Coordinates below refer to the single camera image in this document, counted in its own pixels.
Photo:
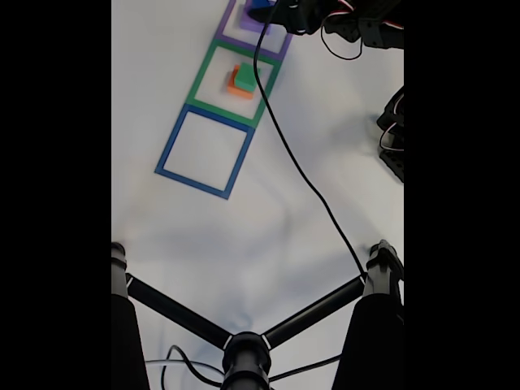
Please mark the small blue cube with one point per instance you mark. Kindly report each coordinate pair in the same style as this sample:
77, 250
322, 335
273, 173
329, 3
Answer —
260, 4

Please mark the purple square block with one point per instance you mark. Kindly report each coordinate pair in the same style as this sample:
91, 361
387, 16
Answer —
252, 24

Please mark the green square block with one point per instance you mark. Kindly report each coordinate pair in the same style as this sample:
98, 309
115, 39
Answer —
245, 77

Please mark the orange square block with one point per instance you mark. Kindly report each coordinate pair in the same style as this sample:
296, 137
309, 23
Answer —
235, 91

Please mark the black tripod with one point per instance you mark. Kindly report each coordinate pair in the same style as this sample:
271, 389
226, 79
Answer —
245, 357

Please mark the purple square frame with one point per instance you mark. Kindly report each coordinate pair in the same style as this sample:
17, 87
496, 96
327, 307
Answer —
227, 36

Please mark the green square frame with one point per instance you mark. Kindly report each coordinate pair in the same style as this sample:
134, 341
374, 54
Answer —
199, 77

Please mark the blue square frame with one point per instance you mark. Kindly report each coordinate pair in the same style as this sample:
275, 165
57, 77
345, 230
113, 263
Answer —
170, 142

